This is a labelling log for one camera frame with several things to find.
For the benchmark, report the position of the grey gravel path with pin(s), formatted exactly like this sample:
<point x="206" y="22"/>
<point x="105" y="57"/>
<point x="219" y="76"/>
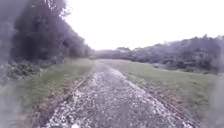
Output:
<point x="110" y="100"/>

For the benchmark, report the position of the green grass field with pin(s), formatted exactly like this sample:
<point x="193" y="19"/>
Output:
<point x="166" y="78"/>

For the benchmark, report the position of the grass verge with brown leaves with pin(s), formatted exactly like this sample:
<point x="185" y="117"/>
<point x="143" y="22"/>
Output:
<point x="50" y="80"/>

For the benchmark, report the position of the line of green bushes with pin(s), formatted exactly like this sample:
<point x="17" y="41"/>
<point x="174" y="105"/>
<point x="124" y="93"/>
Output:
<point x="180" y="53"/>

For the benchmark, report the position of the robot's own part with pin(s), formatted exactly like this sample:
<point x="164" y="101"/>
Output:
<point x="75" y="126"/>

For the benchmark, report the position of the dark wood of trees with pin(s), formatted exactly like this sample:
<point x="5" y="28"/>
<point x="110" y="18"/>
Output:
<point x="40" y="33"/>

